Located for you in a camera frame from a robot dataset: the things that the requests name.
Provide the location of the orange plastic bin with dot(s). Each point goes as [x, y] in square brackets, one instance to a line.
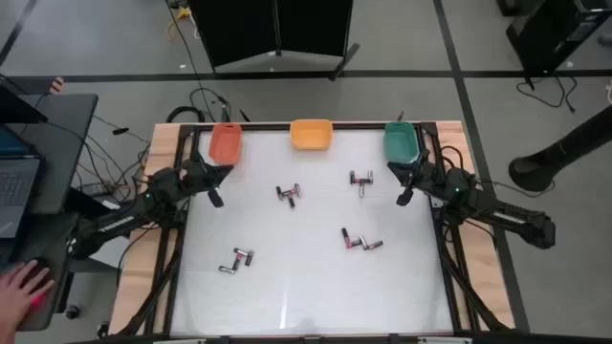
[225, 145]

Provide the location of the black aluminium table frame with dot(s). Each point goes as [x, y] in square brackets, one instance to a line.
[173, 296]

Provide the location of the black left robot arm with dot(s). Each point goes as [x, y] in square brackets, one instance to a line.
[119, 222]

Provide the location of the yellow plastic bin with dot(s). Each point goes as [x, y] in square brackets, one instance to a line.
[311, 136]

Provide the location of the black computer tower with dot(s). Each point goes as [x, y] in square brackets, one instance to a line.
[550, 33]

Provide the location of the silver battery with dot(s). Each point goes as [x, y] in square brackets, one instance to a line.
[362, 190]
[240, 250]
[352, 178]
[370, 177]
[297, 189]
[227, 270]
[364, 242]

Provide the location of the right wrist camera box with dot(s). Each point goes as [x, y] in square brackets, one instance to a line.
[405, 196]

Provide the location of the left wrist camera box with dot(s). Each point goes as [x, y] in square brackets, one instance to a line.
[215, 197]

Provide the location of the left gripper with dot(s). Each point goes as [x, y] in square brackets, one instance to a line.
[198, 176]

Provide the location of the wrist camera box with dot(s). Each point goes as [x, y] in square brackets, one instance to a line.
[405, 196]
[215, 197]

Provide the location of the person's hand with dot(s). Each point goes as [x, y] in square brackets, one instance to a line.
[14, 296]

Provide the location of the black caster wheel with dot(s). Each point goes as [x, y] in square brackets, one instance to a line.
[72, 312]

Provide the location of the grey laptop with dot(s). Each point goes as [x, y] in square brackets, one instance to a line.
[16, 186]

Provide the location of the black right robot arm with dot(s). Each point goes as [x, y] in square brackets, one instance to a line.
[507, 217]

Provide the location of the black flat screen lid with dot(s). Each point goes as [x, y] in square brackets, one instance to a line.
[14, 107]

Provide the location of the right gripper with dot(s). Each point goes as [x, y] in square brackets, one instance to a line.
[428, 177]

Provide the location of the black tapered post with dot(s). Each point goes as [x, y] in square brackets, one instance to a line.
[540, 167]

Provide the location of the teal plastic bin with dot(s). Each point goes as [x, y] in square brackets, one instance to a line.
[400, 143]

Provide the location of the white grey box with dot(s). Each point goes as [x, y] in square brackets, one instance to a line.
[112, 251]

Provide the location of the black desk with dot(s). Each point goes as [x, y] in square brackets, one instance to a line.
[62, 143]

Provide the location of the black flat panel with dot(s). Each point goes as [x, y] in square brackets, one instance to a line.
[91, 205]

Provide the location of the red white striped object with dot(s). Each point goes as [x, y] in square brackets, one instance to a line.
[56, 85]

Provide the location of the black folding screen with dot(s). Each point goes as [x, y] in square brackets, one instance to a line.
[239, 28]

